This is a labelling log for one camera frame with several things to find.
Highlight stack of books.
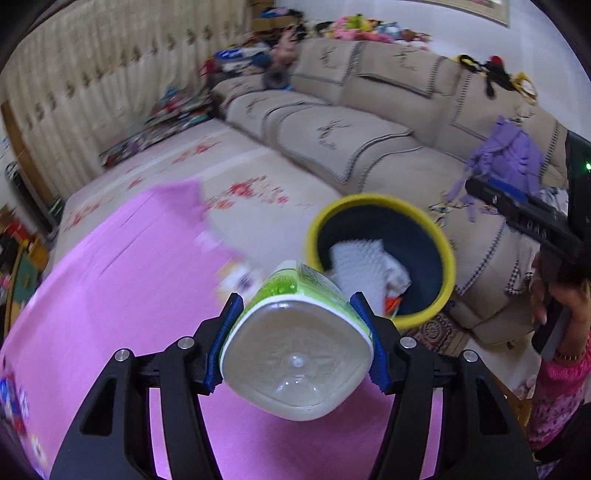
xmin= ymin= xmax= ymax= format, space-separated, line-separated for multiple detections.
xmin=145 ymin=88 xmax=215 ymax=127

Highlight patterned red rug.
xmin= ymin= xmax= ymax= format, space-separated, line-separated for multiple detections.
xmin=409 ymin=314 xmax=472 ymax=356

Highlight beige embroidered curtain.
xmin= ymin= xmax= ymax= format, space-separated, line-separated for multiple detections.
xmin=0 ymin=0 xmax=259 ymax=204

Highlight green label plastic bottle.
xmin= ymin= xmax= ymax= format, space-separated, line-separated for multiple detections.
xmin=219 ymin=260 xmax=375 ymax=422

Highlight purple cloth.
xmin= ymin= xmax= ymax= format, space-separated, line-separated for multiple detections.
xmin=445 ymin=117 xmax=543 ymax=222

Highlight yellow rimmed dark trash bin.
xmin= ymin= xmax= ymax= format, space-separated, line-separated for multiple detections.
xmin=302 ymin=194 xmax=457 ymax=330

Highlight pink floral tablecloth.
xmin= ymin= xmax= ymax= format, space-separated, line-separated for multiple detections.
xmin=0 ymin=180 xmax=444 ymax=480

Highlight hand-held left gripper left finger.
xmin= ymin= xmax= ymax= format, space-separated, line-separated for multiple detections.
xmin=48 ymin=292 xmax=244 ymax=480

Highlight pile of plush toys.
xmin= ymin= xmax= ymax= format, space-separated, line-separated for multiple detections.
xmin=203 ymin=14 xmax=432 ymax=75

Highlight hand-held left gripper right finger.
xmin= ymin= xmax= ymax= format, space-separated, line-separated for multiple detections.
xmin=349 ymin=292 xmax=539 ymax=480

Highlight black yellow plush toy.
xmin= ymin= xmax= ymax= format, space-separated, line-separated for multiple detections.
xmin=455 ymin=54 xmax=539 ymax=99

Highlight beige sofa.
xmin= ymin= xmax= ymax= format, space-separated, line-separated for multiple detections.
xmin=210 ymin=37 xmax=591 ymax=344

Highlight dark round cushion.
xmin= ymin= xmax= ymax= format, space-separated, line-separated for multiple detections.
xmin=263 ymin=68 xmax=291 ymax=90

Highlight framed flower picture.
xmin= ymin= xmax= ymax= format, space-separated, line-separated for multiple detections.
xmin=416 ymin=0 xmax=511 ymax=28

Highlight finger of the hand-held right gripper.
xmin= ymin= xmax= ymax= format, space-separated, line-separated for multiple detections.
xmin=465 ymin=178 xmax=587 ymax=259

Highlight person's right hand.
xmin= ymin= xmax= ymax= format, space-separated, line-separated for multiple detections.
xmin=531 ymin=254 xmax=591 ymax=358

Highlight white floral bed mat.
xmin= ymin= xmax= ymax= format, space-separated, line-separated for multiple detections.
xmin=51 ymin=122 xmax=352 ymax=278

